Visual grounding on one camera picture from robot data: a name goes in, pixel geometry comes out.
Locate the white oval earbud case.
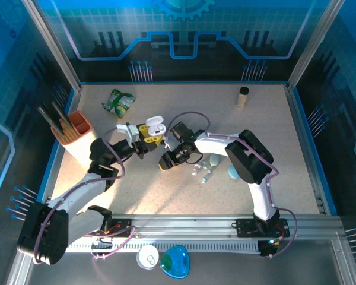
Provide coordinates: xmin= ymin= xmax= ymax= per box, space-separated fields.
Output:
xmin=145 ymin=115 xmax=167 ymax=138

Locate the orange and white utensil holder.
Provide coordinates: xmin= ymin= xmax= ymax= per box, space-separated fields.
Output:
xmin=51 ymin=110 xmax=99 ymax=167

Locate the green and white snack bag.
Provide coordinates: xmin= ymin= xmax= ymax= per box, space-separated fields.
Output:
xmin=101 ymin=88 xmax=136 ymax=119

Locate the wooden chopstick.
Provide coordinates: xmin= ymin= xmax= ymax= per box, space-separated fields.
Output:
xmin=58 ymin=118 xmax=75 ymax=143
xmin=65 ymin=121 xmax=81 ymax=140

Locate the black chopstick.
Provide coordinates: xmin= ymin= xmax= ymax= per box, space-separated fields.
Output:
xmin=51 ymin=102 xmax=75 ymax=129
xmin=37 ymin=106 xmax=66 ymax=138

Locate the small bottle with black cap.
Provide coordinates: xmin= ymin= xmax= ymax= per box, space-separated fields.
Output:
xmin=236 ymin=86 xmax=250 ymax=108

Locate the white round lid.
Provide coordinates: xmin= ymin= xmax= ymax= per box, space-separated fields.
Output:
xmin=136 ymin=245 xmax=160 ymax=270

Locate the blue heart-shaped container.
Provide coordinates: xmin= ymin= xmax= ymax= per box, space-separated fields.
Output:
xmin=159 ymin=245 xmax=190 ymax=280

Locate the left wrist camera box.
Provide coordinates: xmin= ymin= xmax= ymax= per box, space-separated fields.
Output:
xmin=116 ymin=123 xmax=141 ymax=144

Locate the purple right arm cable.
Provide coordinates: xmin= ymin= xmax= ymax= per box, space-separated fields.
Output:
xmin=167 ymin=111 xmax=298 ymax=259

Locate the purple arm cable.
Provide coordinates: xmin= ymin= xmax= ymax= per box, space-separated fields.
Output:
xmin=32 ymin=126 xmax=136 ymax=265
xmin=167 ymin=111 xmax=298 ymax=259

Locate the aluminium mounting rail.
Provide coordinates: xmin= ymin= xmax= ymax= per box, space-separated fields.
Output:
xmin=23 ymin=214 xmax=345 ymax=240

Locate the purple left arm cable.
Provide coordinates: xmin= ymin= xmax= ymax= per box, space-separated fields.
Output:
xmin=32 ymin=126 xmax=136 ymax=265

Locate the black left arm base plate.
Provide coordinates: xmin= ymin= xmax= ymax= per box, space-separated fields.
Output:
xmin=78 ymin=218 xmax=134 ymax=238

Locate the white slotted cable duct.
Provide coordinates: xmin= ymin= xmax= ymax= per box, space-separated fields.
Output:
xmin=65 ymin=240 xmax=262 ymax=254

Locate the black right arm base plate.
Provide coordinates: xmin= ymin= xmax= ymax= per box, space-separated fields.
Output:
xmin=236 ymin=218 xmax=290 ymax=238

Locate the aluminium frame post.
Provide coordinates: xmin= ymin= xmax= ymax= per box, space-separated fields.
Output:
xmin=20 ymin=0 xmax=83 ymax=92
xmin=287 ymin=0 xmax=347 ymax=92

